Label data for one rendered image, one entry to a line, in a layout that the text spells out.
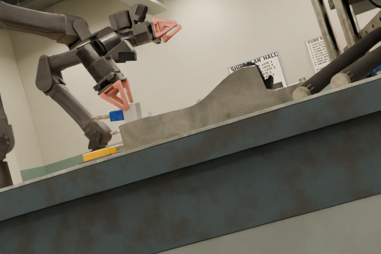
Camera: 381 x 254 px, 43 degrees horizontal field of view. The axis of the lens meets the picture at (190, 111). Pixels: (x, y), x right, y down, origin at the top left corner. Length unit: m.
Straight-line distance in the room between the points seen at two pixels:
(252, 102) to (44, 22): 0.56
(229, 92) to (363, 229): 0.67
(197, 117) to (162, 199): 0.62
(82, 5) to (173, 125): 8.77
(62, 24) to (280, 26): 7.44
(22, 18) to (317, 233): 0.92
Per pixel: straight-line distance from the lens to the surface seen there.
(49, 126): 10.13
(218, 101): 1.19
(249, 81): 1.19
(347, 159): 0.59
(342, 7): 2.13
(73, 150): 9.87
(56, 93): 1.75
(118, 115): 1.30
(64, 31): 1.30
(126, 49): 1.29
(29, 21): 1.28
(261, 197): 0.58
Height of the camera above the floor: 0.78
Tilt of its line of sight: 4 degrees up
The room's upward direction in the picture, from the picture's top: 16 degrees counter-clockwise
